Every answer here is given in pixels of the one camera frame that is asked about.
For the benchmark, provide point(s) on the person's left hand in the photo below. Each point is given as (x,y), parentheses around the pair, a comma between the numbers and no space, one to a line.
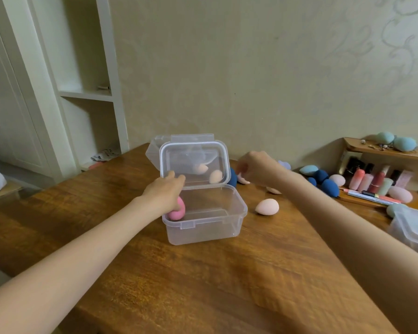
(165,194)

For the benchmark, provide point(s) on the person's right hand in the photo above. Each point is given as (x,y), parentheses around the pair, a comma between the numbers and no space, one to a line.
(263,168)

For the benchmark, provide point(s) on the group of beige egg sponges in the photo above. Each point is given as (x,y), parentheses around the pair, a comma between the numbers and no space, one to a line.
(267,207)

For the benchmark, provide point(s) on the teal egg makeup sponge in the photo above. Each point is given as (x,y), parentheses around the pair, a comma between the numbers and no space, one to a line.
(393,209)
(309,170)
(404,144)
(385,137)

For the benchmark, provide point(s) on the clear square lidded container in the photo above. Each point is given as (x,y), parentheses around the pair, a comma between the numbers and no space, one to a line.
(209,226)
(153,149)

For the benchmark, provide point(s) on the clear compartment organizer box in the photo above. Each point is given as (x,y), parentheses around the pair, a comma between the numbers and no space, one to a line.
(414,229)

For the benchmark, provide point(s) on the person's left forearm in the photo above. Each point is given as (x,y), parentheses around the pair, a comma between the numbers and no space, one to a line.
(55,271)

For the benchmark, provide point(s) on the person's right forearm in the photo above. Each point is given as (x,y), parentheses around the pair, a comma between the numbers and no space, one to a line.
(362,240)

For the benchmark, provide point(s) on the row of lipsticks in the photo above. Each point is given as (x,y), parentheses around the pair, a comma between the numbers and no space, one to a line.
(365,182)

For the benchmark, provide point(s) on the small metal rings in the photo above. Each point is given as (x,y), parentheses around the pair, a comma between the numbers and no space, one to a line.
(379,146)

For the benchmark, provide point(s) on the pink white cosmetic pencil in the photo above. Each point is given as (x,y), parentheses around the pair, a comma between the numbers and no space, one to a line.
(390,198)

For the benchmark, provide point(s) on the low wooden furniture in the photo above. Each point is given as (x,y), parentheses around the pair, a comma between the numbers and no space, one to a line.
(7,191)

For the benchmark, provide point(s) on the white shelving unit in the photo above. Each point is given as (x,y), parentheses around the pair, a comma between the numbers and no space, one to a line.
(38,83)

